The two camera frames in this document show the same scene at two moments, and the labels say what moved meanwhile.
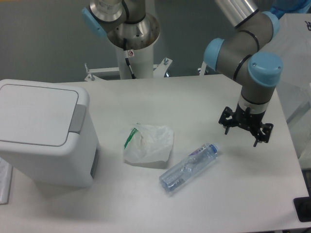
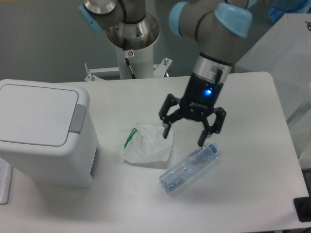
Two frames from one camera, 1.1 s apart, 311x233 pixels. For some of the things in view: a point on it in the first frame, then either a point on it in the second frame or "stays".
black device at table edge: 302,206 stays
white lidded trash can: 47,132 stays
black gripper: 247,119 -> 201,96
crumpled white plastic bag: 145,143 stays
